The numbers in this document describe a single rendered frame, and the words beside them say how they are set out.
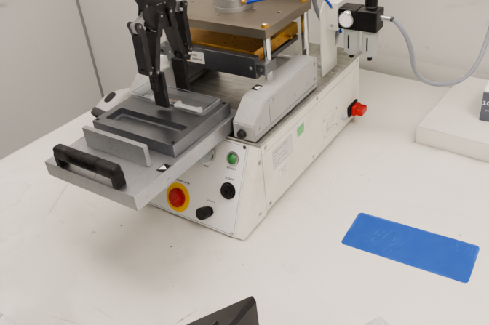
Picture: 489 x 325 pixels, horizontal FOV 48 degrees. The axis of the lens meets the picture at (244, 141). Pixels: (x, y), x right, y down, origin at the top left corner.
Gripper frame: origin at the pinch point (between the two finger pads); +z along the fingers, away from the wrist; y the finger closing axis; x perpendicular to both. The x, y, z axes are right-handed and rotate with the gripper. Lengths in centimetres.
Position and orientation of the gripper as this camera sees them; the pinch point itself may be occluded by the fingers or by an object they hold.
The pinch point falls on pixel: (171, 83)
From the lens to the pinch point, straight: 104.1
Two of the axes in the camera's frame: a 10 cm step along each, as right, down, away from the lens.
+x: 8.3, 2.3, -5.1
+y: -5.5, 4.9, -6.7
